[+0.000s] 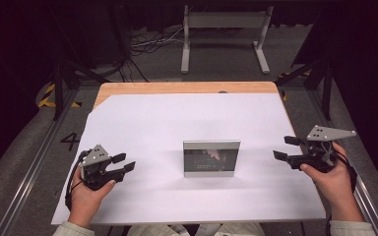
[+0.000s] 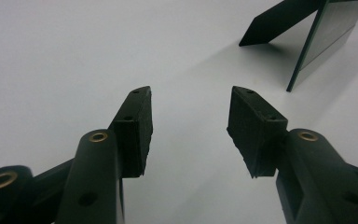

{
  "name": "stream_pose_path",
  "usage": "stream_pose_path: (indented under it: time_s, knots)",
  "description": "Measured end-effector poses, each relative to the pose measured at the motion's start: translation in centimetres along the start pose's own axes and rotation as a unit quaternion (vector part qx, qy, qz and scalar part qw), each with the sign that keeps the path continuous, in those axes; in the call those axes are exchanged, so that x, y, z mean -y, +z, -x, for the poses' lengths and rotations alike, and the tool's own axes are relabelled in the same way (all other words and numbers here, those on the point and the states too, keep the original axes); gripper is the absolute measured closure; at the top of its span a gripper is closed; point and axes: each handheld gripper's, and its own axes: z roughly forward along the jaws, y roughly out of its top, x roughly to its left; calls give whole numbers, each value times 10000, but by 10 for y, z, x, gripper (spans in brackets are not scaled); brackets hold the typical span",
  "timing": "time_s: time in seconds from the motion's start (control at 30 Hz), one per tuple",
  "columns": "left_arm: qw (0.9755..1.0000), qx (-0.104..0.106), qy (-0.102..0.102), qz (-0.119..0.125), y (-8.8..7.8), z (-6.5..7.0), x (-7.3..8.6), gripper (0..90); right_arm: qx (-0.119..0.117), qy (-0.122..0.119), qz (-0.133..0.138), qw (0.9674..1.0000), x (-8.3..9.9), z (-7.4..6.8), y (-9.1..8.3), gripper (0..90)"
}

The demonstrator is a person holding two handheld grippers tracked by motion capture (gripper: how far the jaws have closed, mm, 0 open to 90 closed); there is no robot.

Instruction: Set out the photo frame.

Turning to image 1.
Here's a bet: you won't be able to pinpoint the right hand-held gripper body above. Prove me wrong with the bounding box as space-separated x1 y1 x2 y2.
288 125 357 174

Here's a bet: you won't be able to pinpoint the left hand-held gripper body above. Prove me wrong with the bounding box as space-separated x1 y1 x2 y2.
80 144 126 192

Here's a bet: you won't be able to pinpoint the person's left hand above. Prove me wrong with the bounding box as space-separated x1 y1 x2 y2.
68 170 116 229

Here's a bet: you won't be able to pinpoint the person's right hand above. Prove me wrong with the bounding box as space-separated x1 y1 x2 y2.
300 142 365 223

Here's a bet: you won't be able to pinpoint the yellow black hazard tape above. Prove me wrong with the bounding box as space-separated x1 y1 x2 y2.
279 70 310 102
37 83 83 109

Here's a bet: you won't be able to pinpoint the black metal stand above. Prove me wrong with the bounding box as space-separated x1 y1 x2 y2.
50 58 110 121
275 58 335 121

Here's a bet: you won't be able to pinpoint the person's pale jacket torso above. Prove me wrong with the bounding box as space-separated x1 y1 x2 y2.
127 222 268 236

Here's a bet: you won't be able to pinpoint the white metal stand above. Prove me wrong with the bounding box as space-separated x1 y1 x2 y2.
180 4 275 75

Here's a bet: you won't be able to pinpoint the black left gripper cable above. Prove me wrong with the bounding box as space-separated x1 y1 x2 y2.
64 148 94 211

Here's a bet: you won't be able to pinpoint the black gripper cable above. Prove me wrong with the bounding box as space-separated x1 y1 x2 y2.
324 144 359 236
64 148 94 211

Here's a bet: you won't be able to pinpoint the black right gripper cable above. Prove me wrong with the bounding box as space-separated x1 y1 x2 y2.
324 144 359 236

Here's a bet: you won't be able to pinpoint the aluminium floor rail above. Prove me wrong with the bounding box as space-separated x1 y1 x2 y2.
0 88 80 236
308 88 378 236

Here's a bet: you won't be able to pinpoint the black floor cables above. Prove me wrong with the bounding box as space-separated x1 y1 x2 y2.
117 56 151 84

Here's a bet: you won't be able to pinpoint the grey floor cable bundle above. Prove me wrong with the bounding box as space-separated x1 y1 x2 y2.
129 26 185 56

